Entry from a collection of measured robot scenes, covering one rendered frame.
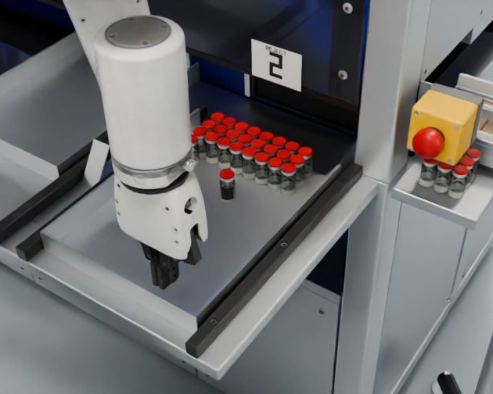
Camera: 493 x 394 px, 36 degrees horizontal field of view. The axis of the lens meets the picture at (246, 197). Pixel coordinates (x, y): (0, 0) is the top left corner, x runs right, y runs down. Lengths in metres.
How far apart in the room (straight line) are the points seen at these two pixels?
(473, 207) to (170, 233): 0.48
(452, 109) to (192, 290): 0.41
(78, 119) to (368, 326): 0.61
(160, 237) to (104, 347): 1.25
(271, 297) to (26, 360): 1.22
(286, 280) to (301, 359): 0.57
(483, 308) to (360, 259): 0.97
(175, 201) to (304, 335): 0.74
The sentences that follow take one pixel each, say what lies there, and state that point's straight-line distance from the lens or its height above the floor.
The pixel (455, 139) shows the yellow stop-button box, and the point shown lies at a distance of 1.03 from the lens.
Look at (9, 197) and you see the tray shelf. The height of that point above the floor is 0.88.
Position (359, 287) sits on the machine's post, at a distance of 1.30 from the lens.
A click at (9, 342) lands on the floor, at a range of 2.15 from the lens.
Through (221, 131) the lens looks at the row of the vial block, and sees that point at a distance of 1.15.
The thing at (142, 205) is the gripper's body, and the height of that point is 1.06.
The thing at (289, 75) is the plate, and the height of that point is 1.01.
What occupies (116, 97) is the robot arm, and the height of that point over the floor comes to 1.21.
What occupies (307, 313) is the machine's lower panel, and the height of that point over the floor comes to 0.51.
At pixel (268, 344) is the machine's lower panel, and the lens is 1.58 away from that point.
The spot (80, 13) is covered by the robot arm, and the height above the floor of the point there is 1.25.
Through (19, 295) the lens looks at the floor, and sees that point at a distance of 2.25.
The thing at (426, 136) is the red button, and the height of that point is 1.01.
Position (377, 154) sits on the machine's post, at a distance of 1.11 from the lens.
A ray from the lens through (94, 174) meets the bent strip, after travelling 1.14.
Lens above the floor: 1.61
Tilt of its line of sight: 41 degrees down
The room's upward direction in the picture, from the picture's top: 2 degrees counter-clockwise
